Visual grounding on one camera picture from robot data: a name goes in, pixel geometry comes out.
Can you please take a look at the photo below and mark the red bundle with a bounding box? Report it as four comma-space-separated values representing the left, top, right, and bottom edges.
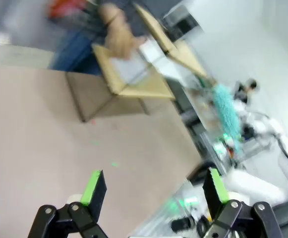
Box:
48, 0, 86, 19

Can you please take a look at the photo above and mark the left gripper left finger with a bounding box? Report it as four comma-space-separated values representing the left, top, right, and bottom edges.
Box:
27, 169, 109, 238

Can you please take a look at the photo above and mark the large white table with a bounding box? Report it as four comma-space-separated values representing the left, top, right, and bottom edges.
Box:
0, 42, 56, 68

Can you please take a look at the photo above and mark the teal chenille duster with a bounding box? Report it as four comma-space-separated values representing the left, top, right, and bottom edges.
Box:
211, 83, 242, 156

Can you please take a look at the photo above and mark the person's left hand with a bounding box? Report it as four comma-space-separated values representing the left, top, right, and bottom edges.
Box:
104, 15, 145, 60

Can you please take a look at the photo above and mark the white rectangular box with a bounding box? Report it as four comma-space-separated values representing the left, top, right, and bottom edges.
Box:
110, 37, 165, 83

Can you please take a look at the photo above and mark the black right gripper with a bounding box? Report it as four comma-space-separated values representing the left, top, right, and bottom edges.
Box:
234, 78, 258, 102

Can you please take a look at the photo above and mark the black equipment box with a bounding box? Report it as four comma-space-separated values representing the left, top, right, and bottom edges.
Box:
162, 5, 200, 42

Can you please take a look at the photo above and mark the person in dark jacket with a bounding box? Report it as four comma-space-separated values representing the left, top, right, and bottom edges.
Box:
48, 0, 165, 75

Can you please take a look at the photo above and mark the person's left forearm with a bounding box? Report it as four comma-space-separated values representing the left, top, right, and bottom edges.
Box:
98, 3, 125, 25

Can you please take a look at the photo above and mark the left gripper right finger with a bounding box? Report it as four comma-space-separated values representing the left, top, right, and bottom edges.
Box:
202, 168, 284, 238

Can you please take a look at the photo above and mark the two-tier wooden shelf black frame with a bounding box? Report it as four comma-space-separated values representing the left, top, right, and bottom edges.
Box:
65, 2, 218, 123

